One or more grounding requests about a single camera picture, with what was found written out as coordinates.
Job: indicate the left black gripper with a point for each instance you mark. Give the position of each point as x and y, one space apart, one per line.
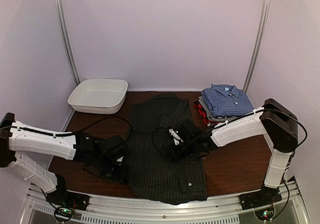
119 177

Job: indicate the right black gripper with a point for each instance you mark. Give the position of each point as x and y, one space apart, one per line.
178 155

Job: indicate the white plastic tub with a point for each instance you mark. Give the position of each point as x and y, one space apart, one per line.
99 96

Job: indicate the aluminium frame post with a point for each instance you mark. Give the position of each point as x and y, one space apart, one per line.
264 15
66 41

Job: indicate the grey folded shirt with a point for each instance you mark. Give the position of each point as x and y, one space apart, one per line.
208 114

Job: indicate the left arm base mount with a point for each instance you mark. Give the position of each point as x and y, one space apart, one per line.
65 203

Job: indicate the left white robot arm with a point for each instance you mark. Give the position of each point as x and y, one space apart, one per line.
17 138

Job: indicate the black pinstriped long sleeve shirt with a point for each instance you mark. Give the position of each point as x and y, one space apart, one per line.
153 175

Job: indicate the right aluminium frame post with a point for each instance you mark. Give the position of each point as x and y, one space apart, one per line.
264 15

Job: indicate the front aluminium rail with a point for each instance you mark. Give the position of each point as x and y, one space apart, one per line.
221 209

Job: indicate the blue checked folded shirt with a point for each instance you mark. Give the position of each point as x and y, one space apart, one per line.
225 100

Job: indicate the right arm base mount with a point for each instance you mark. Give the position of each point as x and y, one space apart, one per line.
263 202

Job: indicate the left aluminium frame post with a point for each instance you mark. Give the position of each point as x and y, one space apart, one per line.
66 41

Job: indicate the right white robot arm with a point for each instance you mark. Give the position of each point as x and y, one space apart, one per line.
277 125

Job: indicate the red black folded shirt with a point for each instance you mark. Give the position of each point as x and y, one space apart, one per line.
203 114

